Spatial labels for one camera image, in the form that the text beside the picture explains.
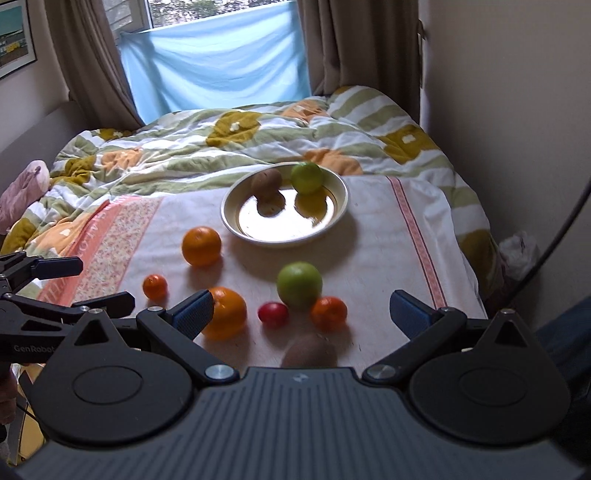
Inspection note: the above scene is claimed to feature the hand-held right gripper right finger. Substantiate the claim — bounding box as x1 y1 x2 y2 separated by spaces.
362 290 536 386

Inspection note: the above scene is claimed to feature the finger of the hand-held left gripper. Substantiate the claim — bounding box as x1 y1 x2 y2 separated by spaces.
0 291 136 326
0 251 84 292

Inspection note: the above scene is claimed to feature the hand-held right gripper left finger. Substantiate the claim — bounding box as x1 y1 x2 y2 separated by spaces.
69 290 238 386

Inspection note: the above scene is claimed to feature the large orange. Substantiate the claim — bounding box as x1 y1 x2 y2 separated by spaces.
201 287 248 341
181 226 222 268

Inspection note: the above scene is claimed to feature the small tangerine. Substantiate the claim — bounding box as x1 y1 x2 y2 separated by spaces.
310 296 348 332
142 274 168 299

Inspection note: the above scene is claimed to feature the red tomato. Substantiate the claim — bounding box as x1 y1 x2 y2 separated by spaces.
257 302 290 328

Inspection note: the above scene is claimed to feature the brown kiwi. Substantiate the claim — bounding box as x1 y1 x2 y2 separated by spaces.
281 335 338 368
250 168 283 200

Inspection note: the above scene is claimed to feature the green apple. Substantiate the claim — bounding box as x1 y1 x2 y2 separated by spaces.
276 261 323 310
290 161 324 195

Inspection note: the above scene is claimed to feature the cream round bowl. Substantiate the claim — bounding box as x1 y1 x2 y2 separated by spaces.
221 161 350 248

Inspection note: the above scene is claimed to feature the white cloth with pink bands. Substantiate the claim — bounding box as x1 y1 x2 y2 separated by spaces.
34 174 488 370

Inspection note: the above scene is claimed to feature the pink plush toy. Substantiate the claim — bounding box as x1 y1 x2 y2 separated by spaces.
0 159 51 234

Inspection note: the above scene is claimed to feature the white plastic bag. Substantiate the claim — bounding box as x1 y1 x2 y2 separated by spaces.
496 231 541 282

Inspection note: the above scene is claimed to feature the dark blue cloth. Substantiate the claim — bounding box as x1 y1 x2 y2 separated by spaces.
536 291 591 402

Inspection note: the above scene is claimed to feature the green striped floral quilt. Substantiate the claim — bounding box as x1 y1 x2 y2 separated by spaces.
0 85 502 296

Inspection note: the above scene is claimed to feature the brown curtain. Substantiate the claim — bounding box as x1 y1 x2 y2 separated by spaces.
295 0 426 125
44 0 145 130

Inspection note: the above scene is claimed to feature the light blue hanging sheet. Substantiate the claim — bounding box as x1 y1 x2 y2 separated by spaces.
119 2 311 125

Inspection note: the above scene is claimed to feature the window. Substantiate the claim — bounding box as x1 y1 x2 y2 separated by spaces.
139 0 296 33

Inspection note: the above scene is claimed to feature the grey bed frame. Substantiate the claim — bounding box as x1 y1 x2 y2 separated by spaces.
0 99 88 162

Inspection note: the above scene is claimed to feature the black cable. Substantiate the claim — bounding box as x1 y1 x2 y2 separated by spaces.
503 175 591 308

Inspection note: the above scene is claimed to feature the framed wall picture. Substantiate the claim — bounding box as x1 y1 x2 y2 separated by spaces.
0 0 38 80

